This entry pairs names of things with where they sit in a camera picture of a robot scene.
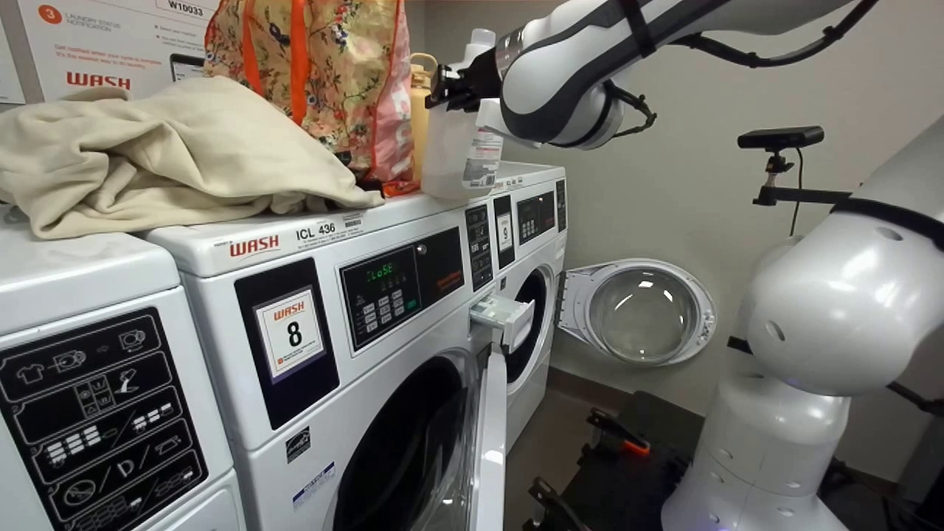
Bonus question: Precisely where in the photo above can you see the beige cloth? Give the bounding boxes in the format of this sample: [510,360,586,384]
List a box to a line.
[0,74,385,244]

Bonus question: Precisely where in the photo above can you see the round door of machine nine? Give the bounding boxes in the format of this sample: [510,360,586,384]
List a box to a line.
[556,257,720,369]

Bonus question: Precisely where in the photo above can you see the white washing machine number eight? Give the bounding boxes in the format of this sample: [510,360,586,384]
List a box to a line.
[145,188,540,531]

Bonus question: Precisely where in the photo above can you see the black clamp with orange handle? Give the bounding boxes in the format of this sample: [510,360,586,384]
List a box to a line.
[586,410,653,461]

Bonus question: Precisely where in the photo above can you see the white washing machine number nine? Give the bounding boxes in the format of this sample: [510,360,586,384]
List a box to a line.
[460,158,571,455]

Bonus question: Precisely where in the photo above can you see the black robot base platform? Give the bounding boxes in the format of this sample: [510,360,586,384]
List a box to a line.
[547,388,711,531]

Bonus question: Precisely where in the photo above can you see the white washing machine number seven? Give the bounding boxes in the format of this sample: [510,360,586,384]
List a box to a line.
[0,208,246,531]

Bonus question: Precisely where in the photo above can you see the black stereo camera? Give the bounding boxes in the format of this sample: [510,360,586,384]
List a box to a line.
[733,124,826,152]

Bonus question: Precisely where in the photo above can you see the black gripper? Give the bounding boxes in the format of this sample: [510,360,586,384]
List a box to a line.
[425,42,506,112]

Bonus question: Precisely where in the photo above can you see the round door of machine eight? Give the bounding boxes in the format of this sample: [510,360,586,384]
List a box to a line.
[431,334,513,531]

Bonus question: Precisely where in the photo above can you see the pink floral tote bag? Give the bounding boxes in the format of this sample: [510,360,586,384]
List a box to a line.
[199,0,422,201]

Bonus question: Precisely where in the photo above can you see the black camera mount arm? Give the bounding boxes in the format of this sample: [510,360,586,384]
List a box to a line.
[748,143,853,239]

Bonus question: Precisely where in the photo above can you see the white detergent drawer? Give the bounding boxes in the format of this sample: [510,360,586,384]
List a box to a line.
[469,291,540,357]

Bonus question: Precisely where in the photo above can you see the white WASH wall poster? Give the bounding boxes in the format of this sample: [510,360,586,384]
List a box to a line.
[18,0,217,99]

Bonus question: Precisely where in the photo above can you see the yellow insulated bottle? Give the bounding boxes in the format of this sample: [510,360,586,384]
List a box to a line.
[407,52,441,188]

